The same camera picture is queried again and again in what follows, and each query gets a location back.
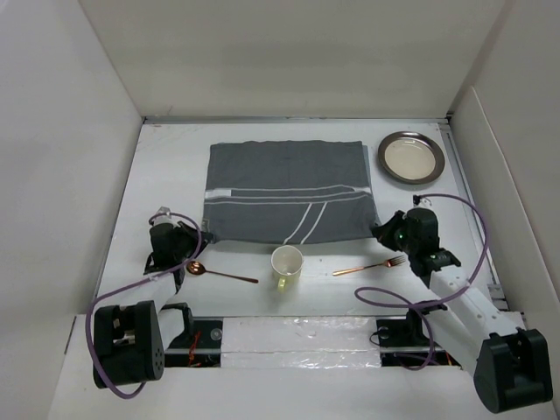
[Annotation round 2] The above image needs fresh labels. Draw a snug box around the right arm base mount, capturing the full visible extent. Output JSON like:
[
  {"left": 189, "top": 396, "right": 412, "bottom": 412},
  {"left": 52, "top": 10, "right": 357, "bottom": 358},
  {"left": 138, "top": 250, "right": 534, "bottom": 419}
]
[{"left": 369, "top": 312, "right": 459, "bottom": 371}]

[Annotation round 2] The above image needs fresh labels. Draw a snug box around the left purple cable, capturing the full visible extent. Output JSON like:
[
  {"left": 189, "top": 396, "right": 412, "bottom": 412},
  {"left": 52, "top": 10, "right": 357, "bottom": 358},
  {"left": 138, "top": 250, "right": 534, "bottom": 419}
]
[{"left": 85, "top": 212, "right": 203, "bottom": 400}]

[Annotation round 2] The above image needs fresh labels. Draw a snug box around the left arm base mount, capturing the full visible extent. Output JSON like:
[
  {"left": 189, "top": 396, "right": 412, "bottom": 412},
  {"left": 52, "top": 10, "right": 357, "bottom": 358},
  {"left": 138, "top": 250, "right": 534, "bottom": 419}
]
[{"left": 164, "top": 309, "right": 223, "bottom": 368}]

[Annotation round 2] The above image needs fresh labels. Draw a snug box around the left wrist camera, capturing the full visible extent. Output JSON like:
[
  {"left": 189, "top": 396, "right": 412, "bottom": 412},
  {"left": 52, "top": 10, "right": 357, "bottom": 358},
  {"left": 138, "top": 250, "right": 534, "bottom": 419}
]
[{"left": 149, "top": 206, "right": 173, "bottom": 226}]

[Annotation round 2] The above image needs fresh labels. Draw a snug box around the copper spoon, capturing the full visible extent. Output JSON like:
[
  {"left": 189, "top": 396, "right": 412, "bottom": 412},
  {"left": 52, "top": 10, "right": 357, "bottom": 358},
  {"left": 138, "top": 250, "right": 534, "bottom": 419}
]
[{"left": 185, "top": 261, "right": 259, "bottom": 284}]

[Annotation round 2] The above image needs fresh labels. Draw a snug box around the copper fork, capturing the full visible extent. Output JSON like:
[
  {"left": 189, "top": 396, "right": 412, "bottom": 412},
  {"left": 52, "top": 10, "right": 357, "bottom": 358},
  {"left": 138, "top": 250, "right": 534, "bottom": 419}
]
[{"left": 332, "top": 255, "right": 407, "bottom": 277}]

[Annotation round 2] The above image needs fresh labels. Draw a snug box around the grey cloth placemat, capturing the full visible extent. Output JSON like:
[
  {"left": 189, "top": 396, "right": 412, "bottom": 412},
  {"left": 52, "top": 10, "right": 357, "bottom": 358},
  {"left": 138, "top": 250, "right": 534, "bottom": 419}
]
[{"left": 202, "top": 140, "right": 379, "bottom": 245}]

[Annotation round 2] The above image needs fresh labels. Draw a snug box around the yellow mug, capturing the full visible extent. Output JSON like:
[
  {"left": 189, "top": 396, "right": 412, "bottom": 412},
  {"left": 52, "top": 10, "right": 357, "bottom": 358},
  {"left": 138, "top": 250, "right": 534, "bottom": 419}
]
[{"left": 270, "top": 245, "right": 304, "bottom": 292}]

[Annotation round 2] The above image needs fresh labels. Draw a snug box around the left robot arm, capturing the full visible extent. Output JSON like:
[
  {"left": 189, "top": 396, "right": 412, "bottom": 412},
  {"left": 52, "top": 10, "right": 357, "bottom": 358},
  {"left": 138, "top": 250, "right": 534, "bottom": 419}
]
[{"left": 86, "top": 207, "right": 209, "bottom": 399}]

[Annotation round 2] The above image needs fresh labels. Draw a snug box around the round metal plate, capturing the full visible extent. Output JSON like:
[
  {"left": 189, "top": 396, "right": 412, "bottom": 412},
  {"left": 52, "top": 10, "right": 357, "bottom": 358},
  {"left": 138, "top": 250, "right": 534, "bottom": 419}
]
[{"left": 377, "top": 131, "right": 445, "bottom": 185}]

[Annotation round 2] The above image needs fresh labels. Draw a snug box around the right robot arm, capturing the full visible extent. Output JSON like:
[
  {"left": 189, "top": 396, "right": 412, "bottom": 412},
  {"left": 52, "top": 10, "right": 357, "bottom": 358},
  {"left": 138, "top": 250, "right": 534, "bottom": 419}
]
[{"left": 372, "top": 207, "right": 553, "bottom": 413}]

